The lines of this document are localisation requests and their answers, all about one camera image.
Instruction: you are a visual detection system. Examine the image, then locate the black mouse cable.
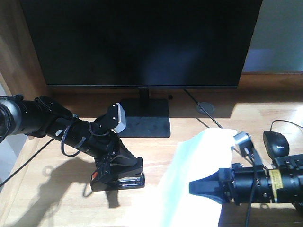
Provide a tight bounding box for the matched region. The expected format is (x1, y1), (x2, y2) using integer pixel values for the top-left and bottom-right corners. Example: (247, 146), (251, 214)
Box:
(269, 119), (303, 138)

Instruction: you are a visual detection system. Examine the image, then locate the grey desk cable grommet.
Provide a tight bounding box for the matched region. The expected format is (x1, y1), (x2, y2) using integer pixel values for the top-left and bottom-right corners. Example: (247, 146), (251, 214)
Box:
(196, 102), (215, 114)

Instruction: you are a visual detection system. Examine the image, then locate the white paper sheet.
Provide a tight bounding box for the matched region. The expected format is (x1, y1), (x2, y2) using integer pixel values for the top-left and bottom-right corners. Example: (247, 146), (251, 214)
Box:
(132, 127), (239, 227)

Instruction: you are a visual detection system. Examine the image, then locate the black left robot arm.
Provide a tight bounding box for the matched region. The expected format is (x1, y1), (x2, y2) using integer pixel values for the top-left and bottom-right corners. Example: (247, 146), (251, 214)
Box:
(0, 95), (125, 184)

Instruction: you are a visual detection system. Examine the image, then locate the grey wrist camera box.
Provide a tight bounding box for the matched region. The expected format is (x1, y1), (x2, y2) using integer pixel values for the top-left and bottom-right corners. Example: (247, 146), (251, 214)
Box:
(98, 103), (126, 134)

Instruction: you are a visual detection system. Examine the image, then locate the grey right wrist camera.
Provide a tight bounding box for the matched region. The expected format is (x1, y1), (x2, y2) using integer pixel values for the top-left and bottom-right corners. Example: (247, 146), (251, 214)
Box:
(234, 131), (252, 153)

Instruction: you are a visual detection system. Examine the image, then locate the black monitor cable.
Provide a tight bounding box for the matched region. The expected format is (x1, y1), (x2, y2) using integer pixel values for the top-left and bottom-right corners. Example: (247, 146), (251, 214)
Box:
(183, 88), (224, 130)

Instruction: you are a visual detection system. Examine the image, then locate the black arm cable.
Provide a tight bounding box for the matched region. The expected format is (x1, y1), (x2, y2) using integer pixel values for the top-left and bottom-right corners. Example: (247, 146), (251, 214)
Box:
(231, 146), (263, 227)
(0, 113), (116, 187)

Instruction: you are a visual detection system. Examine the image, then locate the black monitor with stand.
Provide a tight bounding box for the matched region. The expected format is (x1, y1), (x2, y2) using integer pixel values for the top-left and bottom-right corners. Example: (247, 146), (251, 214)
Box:
(20, 0), (262, 138)

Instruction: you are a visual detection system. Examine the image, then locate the wooden desk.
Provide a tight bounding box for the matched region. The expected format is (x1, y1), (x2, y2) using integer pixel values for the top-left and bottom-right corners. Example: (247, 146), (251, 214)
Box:
(0, 0), (303, 227)

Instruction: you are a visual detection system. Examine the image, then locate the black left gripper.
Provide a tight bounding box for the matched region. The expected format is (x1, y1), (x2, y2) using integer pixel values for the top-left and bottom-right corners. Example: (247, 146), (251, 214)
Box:
(80, 122), (143, 183)

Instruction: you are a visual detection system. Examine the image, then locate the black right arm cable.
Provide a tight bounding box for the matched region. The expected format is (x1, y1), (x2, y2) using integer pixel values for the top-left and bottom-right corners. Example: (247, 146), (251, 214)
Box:
(231, 146), (263, 227)

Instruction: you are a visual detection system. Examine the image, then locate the black computer mouse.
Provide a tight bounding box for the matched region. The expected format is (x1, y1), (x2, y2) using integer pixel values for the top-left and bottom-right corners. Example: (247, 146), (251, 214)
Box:
(263, 131), (290, 159)

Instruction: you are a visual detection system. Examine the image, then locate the black stapler with orange tab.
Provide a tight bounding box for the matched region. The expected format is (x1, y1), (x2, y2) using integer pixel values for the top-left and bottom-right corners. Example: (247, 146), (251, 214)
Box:
(90, 167), (145, 192)

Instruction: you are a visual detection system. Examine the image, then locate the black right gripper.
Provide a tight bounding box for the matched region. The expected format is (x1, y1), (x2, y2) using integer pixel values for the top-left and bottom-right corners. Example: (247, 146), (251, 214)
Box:
(189, 168), (237, 204)

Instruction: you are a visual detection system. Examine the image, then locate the black keyboard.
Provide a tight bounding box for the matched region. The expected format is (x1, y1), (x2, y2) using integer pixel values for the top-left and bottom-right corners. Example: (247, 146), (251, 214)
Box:
(273, 154), (303, 170)

